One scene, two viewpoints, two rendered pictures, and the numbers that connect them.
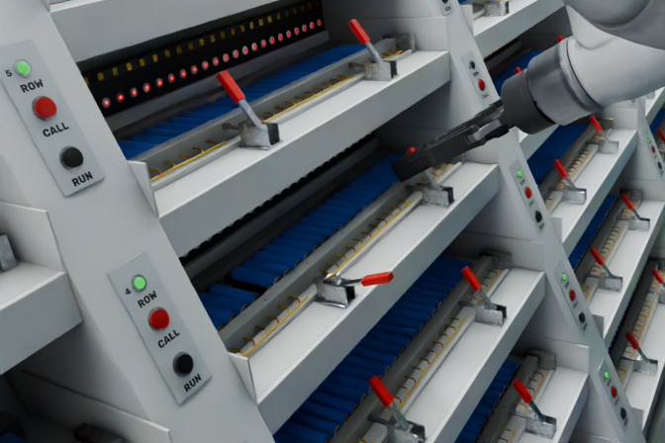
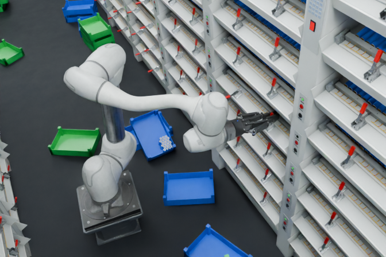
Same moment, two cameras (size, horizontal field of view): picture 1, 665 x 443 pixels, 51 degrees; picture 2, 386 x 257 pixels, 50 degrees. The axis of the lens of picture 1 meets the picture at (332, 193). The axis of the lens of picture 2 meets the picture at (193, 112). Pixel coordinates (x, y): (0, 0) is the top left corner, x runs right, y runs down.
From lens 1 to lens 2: 2.15 m
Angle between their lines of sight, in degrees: 102
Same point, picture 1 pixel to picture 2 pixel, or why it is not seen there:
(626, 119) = not seen: outside the picture
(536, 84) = not seen: hidden behind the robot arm
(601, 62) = not seen: hidden behind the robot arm
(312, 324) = (231, 89)
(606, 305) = (312, 238)
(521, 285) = (280, 171)
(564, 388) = (278, 195)
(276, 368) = (222, 82)
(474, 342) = (261, 147)
